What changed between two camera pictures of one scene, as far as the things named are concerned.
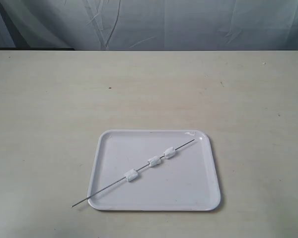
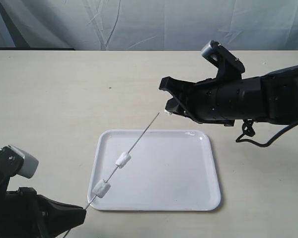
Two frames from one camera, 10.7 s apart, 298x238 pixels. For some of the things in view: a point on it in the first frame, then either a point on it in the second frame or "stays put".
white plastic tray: x=188 y=181 stays put
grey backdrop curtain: x=149 y=25 stays put
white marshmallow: x=131 y=175 to x=101 y=189
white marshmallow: x=154 y=161 to x=123 y=159
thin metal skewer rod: x=124 y=177 to x=118 y=166
